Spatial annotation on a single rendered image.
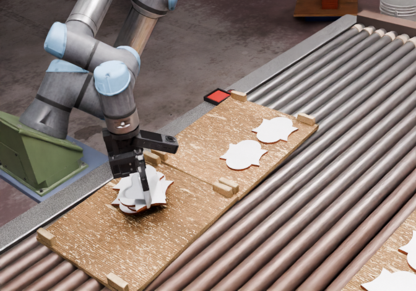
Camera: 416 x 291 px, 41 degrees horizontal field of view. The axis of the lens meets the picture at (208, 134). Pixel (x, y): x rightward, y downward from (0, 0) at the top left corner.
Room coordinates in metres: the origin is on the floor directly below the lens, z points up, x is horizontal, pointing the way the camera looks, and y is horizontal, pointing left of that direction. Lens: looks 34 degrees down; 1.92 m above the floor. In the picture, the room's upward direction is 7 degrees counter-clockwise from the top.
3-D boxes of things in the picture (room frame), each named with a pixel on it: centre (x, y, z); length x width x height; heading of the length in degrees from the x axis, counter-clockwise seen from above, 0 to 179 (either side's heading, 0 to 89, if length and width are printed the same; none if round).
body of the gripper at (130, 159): (1.08, 0.20, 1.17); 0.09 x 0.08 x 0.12; 99
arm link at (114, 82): (1.09, 0.19, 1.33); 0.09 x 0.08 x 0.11; 174
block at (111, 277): (0.88, 0.24, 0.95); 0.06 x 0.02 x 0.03; 47
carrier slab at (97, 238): (1.11, 0.21, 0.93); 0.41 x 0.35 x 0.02; 137
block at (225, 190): (1.16, -0.02, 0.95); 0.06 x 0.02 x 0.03; 47
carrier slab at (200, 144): (1.41, -0.08, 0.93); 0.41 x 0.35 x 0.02; 136
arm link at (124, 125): (1.08, 0.19, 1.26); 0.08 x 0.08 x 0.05
